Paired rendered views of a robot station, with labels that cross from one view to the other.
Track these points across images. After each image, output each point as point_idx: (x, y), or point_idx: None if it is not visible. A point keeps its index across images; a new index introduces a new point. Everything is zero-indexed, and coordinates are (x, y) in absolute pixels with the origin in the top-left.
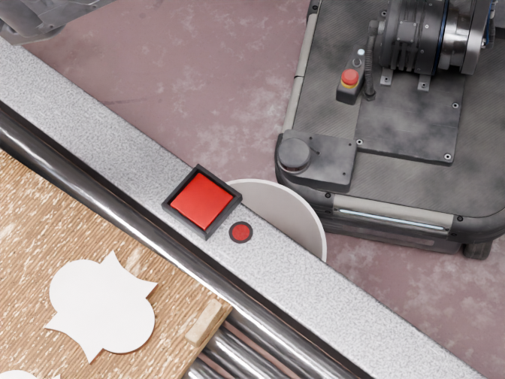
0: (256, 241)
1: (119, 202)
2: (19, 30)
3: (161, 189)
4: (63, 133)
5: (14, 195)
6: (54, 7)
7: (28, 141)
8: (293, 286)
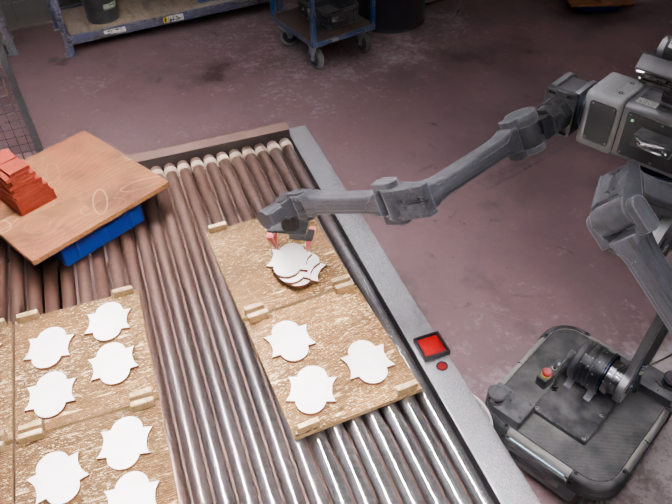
0: (447, 372)
1: (396, 331)
2: (391, 217)
3: (416, 334)
4: (387, 296)
5: (355, 307)
6: (407, 211)
7: (371, 292)
8: (453, 397)
